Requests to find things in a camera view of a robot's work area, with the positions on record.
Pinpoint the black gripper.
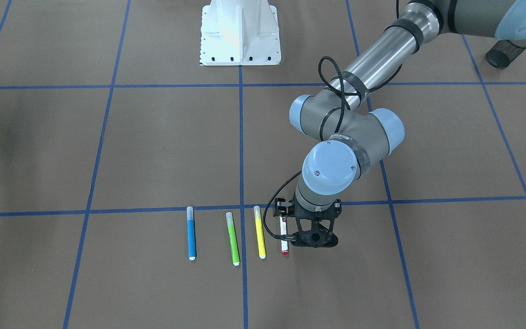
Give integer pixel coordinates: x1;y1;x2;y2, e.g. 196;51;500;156
292;199;342;248

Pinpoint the blue marker pen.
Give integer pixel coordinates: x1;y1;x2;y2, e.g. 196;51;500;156
186;206;197;261

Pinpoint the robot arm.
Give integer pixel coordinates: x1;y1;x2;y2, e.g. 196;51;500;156
270;0;526;248

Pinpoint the yellow highlighter pen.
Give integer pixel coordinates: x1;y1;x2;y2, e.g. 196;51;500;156
253;206;267;260

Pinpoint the green highlighter pen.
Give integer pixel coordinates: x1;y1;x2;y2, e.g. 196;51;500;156
225;212;240;266

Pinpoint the black mesh cup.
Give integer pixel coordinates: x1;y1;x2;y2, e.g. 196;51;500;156
485;38;526;69

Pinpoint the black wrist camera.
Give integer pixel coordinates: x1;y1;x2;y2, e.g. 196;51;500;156
273;197;295;218

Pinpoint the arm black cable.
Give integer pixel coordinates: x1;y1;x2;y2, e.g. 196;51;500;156
262;56;403;241

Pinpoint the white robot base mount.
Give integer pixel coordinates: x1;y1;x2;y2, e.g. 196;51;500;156
199;0;282;66

